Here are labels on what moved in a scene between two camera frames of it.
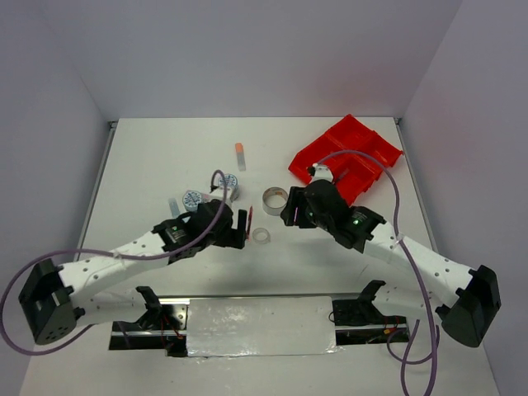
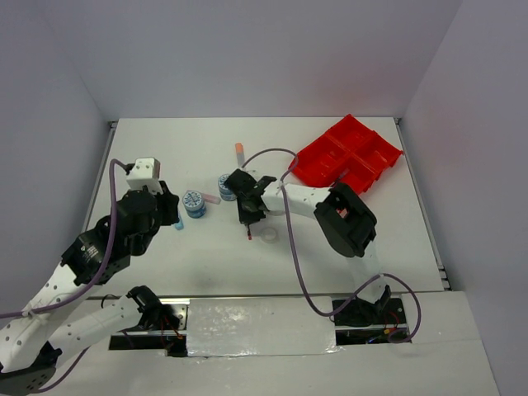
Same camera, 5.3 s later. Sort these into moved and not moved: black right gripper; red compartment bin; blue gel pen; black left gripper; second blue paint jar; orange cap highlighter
Moved: black right gripper; black left gripper
Not moved: blue gel pen; second blue paint jar; orange cap highlighter; red compartment bin
